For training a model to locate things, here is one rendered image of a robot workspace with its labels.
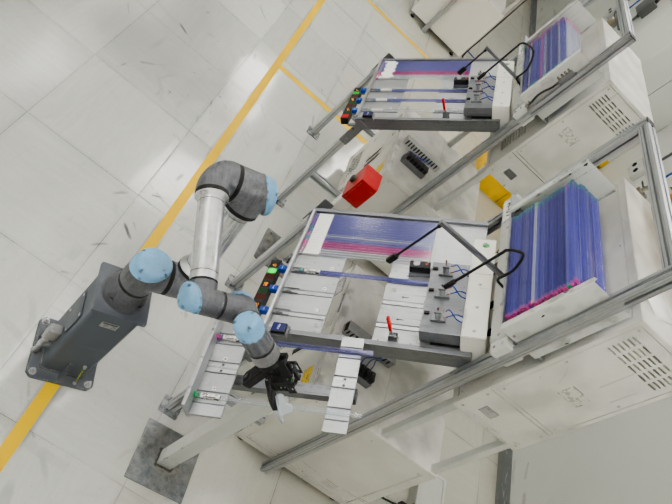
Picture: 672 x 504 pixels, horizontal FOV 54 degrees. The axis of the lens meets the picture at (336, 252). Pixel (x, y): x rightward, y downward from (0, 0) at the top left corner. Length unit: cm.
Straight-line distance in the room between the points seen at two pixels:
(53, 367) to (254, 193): 114
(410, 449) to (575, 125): 165
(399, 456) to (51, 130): 209
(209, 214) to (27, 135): 156
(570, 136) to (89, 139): 227
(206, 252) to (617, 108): 211
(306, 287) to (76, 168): 131
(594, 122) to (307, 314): 167
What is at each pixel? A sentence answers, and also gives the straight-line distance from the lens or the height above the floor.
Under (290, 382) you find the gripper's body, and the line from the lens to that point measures 178.
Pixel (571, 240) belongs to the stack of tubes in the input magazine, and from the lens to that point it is 209.
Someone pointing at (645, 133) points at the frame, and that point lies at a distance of 240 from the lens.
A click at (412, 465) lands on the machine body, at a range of 272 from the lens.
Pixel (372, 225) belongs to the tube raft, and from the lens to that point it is 263.
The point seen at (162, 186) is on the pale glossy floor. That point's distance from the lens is 336.
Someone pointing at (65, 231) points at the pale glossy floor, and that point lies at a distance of 300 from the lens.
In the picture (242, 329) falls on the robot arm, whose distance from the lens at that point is 165.
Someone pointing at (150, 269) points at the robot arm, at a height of 78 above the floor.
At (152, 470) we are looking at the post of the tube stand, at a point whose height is 1.
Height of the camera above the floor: 241
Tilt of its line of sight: 39 degrees down
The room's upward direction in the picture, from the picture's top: 53 degrees clockwise
